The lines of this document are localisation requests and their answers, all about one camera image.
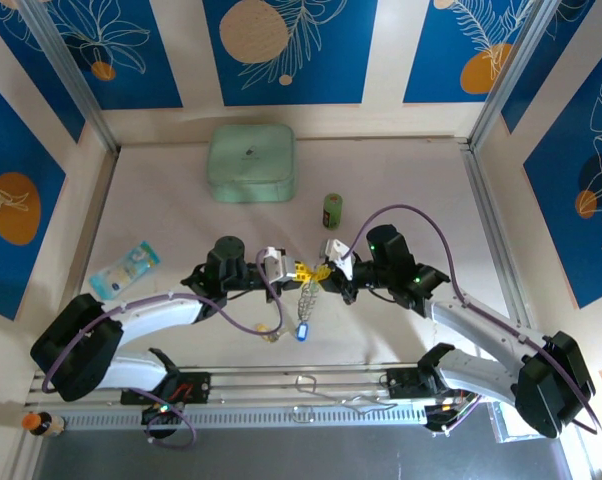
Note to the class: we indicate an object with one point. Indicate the small bottle with orange cap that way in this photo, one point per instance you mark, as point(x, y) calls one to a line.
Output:
point(43, 424)

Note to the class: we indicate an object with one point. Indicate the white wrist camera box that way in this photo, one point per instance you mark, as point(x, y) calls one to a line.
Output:
point(338, 255)
point(278, 265)

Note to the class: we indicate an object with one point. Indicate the blue floral wall panel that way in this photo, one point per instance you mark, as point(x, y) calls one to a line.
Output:
point(551, 65)
point(431, 60)
point(46, 80)
point(11, 150)
point(131, 75)
point(331, 75)
point(556, 225)

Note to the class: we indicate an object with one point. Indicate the aluminium mounting rail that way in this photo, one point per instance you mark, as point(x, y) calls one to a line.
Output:
point(256, 380)

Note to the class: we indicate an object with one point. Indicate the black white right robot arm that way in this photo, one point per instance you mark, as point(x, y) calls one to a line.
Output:
point(551, 390)

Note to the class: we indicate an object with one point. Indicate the aluminium frame post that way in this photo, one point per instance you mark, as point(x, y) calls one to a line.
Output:
point(72, 75)
point(517, 75)

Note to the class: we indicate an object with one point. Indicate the yellow tagged key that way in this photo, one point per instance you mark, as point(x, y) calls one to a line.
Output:
point(262, 328)

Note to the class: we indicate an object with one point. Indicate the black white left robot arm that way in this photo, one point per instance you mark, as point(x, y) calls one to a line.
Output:
point(71, 345)

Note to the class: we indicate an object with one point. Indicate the mint green square case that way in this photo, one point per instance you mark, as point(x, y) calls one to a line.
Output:
point(251, 160)

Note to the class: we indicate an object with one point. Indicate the blue white wipes packet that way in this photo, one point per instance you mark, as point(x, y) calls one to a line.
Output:
point(123, 267)

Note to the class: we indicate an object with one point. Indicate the green cylindrical can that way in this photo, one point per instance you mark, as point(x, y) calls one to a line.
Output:
point(332, 212)

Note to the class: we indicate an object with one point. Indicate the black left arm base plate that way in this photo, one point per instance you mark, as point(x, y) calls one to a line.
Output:
point(198, 387)

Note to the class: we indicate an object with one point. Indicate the blue key tag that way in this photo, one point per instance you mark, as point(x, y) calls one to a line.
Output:
point(303, 332)

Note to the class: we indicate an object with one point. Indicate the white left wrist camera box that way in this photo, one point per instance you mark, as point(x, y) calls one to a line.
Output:
point(278, 265)

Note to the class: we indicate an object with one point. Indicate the aluminium table side rail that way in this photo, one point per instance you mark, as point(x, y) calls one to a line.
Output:
point(103, 200)
point(481, 190)

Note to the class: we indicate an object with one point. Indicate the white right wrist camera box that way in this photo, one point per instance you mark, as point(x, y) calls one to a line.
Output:
point(338, 255)

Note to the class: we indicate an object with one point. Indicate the large metal keyring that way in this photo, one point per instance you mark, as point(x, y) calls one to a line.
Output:
point(306, 305)

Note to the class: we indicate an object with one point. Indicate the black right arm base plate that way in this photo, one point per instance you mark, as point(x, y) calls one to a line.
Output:
point(400, 385)

